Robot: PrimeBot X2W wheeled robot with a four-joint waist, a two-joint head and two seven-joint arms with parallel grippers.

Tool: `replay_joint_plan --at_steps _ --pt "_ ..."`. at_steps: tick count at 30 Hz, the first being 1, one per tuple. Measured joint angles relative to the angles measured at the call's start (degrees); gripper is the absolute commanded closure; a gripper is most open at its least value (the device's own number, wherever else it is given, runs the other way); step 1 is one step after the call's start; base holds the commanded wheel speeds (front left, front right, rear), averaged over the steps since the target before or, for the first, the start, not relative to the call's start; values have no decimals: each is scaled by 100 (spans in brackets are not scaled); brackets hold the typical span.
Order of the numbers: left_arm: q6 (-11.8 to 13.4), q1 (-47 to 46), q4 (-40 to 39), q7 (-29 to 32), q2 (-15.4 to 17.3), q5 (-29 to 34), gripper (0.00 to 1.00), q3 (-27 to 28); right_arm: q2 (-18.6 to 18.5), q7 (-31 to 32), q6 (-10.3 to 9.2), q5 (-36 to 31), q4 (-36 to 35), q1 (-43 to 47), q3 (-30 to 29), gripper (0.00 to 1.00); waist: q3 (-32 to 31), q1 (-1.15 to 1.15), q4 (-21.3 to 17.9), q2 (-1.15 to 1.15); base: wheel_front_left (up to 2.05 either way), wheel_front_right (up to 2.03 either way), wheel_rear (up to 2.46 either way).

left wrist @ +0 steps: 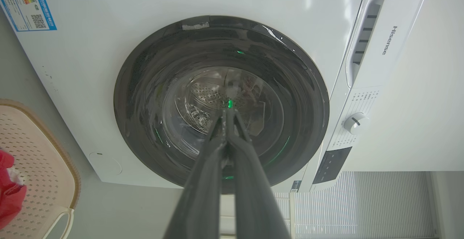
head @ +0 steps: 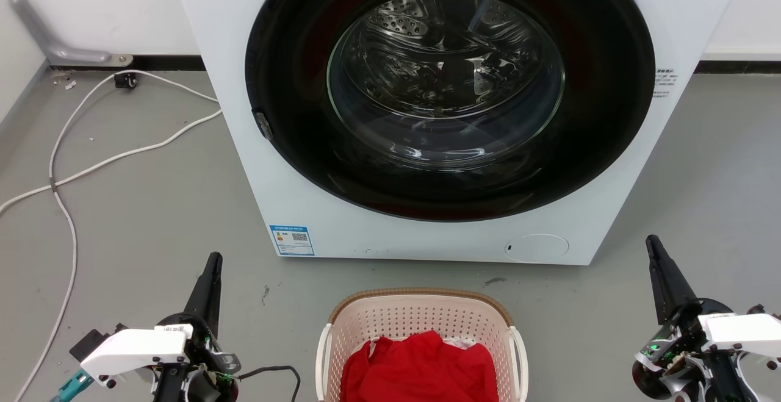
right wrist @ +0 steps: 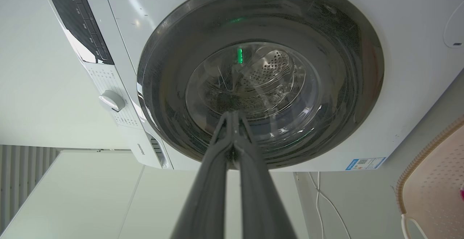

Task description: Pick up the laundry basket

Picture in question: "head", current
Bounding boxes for grey wall pipe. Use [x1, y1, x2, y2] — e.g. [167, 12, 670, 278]
[0, 0, 133, 66]

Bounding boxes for small black box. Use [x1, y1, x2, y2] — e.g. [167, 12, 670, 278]
[69, 323, 129, 363]

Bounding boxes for round black glass washer door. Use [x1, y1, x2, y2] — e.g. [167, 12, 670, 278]
[245, 0, 656, 222]

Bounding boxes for red garment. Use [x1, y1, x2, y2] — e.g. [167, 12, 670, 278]
[339, 330, 500, 402]

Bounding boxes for thin black left gripper cable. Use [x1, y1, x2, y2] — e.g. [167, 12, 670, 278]
[237, 365, 302, 402]

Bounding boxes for white power cable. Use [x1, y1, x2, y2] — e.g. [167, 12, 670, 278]
[0, 108, 223, 215]
[13, 70, 220, 402]

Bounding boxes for round white filter cover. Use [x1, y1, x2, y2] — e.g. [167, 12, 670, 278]
[504, 234, 570, 264]

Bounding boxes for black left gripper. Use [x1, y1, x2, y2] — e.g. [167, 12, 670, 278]
[151, 252, 242, 402]

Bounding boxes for teal cable connector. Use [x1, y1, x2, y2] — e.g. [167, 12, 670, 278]
[50, 370, 95, 402]

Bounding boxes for beige plastic laundry basket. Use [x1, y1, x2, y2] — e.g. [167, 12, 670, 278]
[315, 287, 529, 402]

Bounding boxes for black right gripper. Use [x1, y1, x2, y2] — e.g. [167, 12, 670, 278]
[632, 235, 781, 402]

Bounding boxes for white front-load washing machine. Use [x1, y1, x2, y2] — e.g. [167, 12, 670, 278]
[168, 0, 749, 266]

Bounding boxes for blue energy label sticker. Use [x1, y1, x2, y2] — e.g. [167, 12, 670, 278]
[270, 225, 315, 257]

